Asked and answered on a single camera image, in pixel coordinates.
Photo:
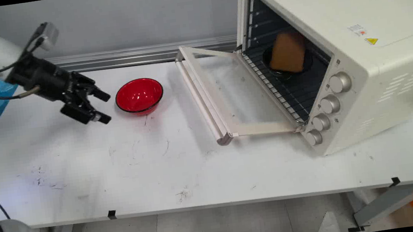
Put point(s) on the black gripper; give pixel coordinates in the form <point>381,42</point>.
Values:
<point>42,79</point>

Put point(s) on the red bowl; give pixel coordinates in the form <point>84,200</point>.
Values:
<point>139,96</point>

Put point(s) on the glass oven door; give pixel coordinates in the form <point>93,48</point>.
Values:
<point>228,97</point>

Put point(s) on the black plate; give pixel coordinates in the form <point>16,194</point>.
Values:
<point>275,66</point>

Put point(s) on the brown bread slice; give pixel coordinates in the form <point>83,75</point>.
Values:
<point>288,52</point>

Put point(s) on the silver oven knob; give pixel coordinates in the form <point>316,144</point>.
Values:
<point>321,122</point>
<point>330,104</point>
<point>314,137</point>
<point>340,82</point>

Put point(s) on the cream toaster oven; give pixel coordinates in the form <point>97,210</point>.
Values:
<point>340,48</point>

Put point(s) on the grey table leg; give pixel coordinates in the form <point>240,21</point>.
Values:
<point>388,202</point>

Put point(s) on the aluminium rail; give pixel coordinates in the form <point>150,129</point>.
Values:
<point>124,57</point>

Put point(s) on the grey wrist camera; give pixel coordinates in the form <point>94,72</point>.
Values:
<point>47,35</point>

